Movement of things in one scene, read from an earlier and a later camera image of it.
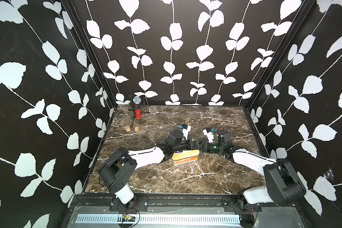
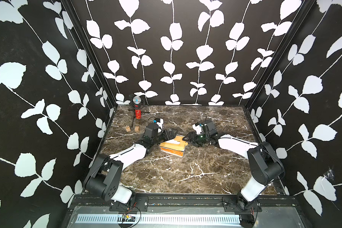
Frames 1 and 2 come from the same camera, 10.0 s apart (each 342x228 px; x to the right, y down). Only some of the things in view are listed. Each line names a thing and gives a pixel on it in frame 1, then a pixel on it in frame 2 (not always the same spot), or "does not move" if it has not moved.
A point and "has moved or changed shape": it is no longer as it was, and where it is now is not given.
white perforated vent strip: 161,219 does not move
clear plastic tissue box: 185,156 has moved or changed shape
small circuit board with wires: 126,217 does not move
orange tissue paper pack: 185,160 has moved or changed shape
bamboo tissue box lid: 185,154 has moved or changed shape
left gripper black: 194,144 to 171,136
